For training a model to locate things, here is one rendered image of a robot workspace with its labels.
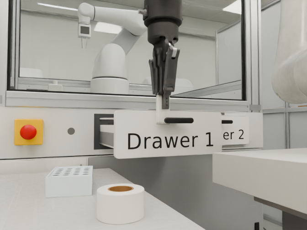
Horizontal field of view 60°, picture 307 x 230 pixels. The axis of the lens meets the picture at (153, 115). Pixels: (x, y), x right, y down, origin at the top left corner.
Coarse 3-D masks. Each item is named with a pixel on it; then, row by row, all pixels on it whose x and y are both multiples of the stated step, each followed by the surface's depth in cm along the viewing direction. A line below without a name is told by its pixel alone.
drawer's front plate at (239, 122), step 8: (240, 120) 104; (248, 120) 105; (224, 128) 101; (232, 128) 102; (240, 128) 104; (248, 128) 105; (224, 136) 101; (232, 136) 102; (248, 136) 105; (224, 144) 100; (232, 144) 102
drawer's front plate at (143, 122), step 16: (128, 112) 61; (144, 112) 62; (176, 112) 66; (192, 112) 68; (208, 112) 69; (128, 128) 61; (144, 128) 62; (160, 128) 64; (176, 128) 66; (192, 128) 67; (208, 128) 69; (176, 144) 65; (208, 144) 69
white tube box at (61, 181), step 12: (60, 168) 61; (72, 168) 61; (84, 168) 60; (48, 180) 49; (60, 180) 50; (72, 180) 50; (84, 180) 50; (48, 192) 49; (60, 192) 50; (72, 192) 50; (84, 192) 50
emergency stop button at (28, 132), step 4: (24, 128) 69; (28, 128) 70; (32, 128) 70; (20, 132) 69; (24, 132) 69; (28, 132) 70; (32, 132) 70; (36, 132) 71; (24, 136) 69; (28, 136) 70; (32, 136) 70
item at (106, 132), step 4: (100, 128) 85; (104, 128) 79; (108, 128) 74; (112, 128) 70; (100, 132) 83; (104, 132) 78; (108, 132) 73; (112, 132) 70; (100, 136) 83; (104, 136) 78; (108, 136) 73; (112, 136) 69; (100, 140) 83; (104, 140) 78; (108, 140) 73; (112, 140) 69; (104, 144) 79; (108, 144) 73; (112, 144) 69
